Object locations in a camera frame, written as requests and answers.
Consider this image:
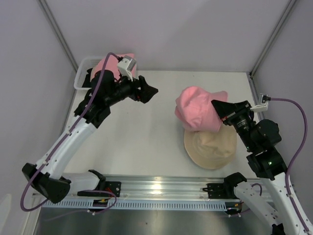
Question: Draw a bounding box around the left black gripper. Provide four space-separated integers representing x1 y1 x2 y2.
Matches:
105 70 158 107

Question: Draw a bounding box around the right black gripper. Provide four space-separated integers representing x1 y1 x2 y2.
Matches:
210 99 255 150

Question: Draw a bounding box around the beige bucket hat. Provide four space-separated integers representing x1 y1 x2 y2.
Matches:
184 125 237 170

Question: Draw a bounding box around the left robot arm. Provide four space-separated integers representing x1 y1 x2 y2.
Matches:
22 70 158 204

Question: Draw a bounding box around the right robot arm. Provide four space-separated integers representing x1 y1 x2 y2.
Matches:
211 94 313 235

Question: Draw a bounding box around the black hat in basket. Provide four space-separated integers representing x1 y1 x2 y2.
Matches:
82 68 94 90

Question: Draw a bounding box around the white plastic basket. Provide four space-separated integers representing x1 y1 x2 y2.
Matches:
73 56 138 92

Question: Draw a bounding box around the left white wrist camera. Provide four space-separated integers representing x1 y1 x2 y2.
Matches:
117 54 137 82

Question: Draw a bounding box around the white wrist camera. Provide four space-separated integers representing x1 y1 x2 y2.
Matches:
117 54 137 82
250 94 271 113

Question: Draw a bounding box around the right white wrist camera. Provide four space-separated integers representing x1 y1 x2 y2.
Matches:
250 94 271 113

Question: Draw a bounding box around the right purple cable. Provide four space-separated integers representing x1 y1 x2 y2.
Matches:
251 96 309 233

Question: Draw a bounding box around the purple cable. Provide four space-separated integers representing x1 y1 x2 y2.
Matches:
251 96 309 233
20 51 123 221

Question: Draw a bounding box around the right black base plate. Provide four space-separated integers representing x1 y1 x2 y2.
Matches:
202 183 237 199

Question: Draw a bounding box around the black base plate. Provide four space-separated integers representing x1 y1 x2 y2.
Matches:
77 181 122 197
202 183 237 199

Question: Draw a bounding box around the aluminium mounting rail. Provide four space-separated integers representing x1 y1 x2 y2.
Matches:
32 174 265 198

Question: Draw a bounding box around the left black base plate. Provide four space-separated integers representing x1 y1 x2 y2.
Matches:
77 181 122 197

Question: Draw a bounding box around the right aluminium corner post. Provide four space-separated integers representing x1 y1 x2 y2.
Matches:
249 0 300 79

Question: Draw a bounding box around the aluminium corner post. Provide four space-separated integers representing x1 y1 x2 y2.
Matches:
249 0 300 79
36 0 78 72

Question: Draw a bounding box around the white slotted cable duct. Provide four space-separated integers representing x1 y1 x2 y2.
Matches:
43 199 227 212

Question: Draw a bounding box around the left aluminium corner post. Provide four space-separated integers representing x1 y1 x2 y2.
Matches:
36 0 78 72

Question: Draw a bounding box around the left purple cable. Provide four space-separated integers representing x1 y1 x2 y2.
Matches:
20 51 123 221

